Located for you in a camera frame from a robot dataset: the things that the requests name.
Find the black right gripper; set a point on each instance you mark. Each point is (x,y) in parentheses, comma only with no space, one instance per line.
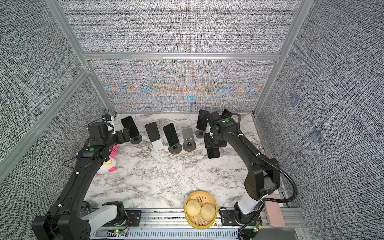
(208,142)

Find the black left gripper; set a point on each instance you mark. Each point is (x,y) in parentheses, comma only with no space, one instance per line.
(121,139)

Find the black phone with purple edge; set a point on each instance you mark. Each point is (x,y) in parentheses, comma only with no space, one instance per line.
(226,113)

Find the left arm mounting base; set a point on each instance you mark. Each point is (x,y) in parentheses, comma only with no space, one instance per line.
(127,217)

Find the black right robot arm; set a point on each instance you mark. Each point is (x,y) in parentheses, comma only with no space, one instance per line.
(262,178)

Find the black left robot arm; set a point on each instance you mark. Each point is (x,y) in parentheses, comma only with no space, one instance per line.
(62,221)

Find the right arm mounting base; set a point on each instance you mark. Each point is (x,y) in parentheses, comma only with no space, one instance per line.
(234,217)

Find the dark grey round phone stand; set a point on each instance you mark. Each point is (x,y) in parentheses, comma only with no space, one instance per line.
(136,140)

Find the purple round phone stand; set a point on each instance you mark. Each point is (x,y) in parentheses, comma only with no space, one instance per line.
(200,134)

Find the wooden base grey plate stand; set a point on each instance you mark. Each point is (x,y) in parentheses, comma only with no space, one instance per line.
(189,143)

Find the white folding phone stand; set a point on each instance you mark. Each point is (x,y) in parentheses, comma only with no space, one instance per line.
(158,145)

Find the wooden base phone stand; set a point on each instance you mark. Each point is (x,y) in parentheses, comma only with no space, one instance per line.
(175,149)

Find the black phone on wooden stand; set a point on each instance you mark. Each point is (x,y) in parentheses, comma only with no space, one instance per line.
(171,134)

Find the pink phone case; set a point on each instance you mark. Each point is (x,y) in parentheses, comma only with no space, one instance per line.
(274,215)

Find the pink striped plush toy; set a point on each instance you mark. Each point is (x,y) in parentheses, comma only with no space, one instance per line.
(109,166)

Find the left steamed bun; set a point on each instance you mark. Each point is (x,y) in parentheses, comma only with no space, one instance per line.
(193,208)

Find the steamed bun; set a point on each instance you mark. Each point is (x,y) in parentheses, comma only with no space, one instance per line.
(208,212)
(193,208)

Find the right steamed bun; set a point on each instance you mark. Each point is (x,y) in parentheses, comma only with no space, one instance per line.
(208,212)

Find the yellow bamboo steamer basket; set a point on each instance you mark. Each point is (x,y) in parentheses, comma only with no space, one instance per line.
(197,222)

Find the aluminium front rail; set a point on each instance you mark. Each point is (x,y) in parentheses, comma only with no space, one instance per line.
(171,224)

